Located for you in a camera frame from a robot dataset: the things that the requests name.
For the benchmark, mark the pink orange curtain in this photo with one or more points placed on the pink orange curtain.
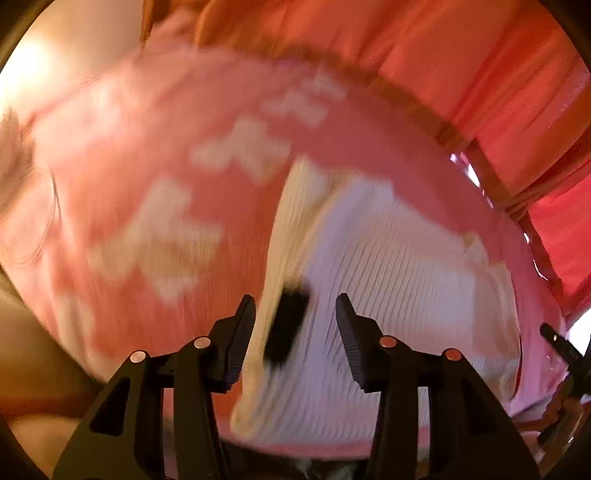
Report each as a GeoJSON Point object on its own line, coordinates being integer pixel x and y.
{"type": "Point", "coordinates": [461, 60]}

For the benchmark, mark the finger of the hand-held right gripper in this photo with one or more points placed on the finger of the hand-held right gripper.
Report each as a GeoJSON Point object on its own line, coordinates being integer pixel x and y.
{"type": "Point", "coordinates": [561, 344]}

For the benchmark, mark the pink white patterned blanket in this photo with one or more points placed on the pink white patterned blanket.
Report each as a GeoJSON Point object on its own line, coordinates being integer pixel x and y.
{"type": "Point", "coordinates": [138, 184]}

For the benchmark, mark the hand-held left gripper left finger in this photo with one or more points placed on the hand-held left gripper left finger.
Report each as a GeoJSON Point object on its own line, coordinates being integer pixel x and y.
{"type": "Point", "coordinates": [242, 341]}

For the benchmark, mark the white black pink knit sweater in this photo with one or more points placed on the white black pink knit sweater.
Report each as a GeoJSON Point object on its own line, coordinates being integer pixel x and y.
{"type": "Point", "coordinates": [392, 286]}

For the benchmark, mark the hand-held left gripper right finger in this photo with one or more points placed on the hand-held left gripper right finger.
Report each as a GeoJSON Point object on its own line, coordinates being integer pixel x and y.
{"type": "Point", "coordinates": [351, 341]}

